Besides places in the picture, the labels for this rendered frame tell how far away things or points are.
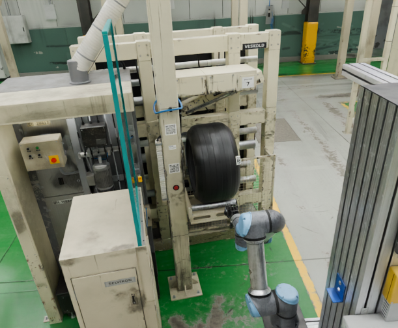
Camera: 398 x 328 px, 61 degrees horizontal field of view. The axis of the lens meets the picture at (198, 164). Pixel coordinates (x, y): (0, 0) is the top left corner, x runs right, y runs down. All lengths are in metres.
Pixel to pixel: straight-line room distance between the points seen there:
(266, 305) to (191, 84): 1.50
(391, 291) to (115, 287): 1.20
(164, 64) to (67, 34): 9.69
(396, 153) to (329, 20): 11.12
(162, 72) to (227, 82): 0.57
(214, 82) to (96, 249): 1.41
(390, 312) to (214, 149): 1.33
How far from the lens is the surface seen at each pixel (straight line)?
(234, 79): 2.53
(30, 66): 12.32
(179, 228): 2.68
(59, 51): 11.91
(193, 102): 2.65
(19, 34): 11.98
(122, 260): 1.72
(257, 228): 1.71
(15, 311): 3.47
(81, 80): 2.46
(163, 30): 2.12
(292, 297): 1.88
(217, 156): 2.23
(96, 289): 1.84
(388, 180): 1.15
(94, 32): 2.40
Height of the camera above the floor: 2.34
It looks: 28 degrees down
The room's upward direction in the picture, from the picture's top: 3 degrees counter-clockwise
